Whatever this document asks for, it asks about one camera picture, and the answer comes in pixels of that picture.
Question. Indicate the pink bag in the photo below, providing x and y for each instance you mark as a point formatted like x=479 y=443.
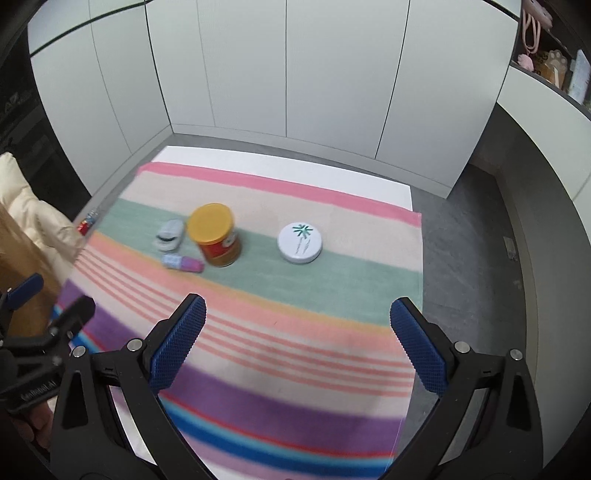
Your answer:
x=533 y=23

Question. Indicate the cat paw ornament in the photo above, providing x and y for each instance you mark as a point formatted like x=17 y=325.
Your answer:
x=556 y=64

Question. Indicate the person's left hand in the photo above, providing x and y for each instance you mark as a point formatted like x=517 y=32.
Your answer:
x=39 y=424

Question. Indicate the white round tin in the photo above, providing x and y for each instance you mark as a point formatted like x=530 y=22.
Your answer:
x=300 y=242

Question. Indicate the brown cardboard box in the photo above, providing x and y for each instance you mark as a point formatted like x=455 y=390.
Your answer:
x=23 y=258

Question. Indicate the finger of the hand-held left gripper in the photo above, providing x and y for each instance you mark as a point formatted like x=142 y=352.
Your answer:
x=76 y=316
x=25 y=288

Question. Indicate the striped pastel cloth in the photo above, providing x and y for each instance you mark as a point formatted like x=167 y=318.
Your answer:
x=300 y=300

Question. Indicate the small red object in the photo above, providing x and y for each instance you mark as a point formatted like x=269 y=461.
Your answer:
x=87 y=225

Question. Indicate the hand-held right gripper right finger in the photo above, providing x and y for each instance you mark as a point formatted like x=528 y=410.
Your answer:
x=418 y=346

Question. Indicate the cream padded chair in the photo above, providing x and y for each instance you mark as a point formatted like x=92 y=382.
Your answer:
x=32 y=207

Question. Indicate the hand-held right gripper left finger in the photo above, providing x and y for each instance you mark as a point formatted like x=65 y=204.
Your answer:
x=178 y=346

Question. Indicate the yellow lid red jar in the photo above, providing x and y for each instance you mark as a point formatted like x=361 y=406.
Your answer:
x=212 y=226

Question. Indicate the white eyelash curler case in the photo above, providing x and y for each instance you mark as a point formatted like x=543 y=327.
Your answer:
x=168 y=233

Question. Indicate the floor socket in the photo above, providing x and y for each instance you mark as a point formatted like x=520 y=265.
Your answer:
x=510 y=248

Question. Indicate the small purple tube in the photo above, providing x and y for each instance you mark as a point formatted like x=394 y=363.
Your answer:
x=184 y=264

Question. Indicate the white shelf unit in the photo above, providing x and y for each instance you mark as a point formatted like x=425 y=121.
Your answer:
x=545 y=120

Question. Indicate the black glass door panel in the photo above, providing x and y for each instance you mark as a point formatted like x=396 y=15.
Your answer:
x=27 y=129

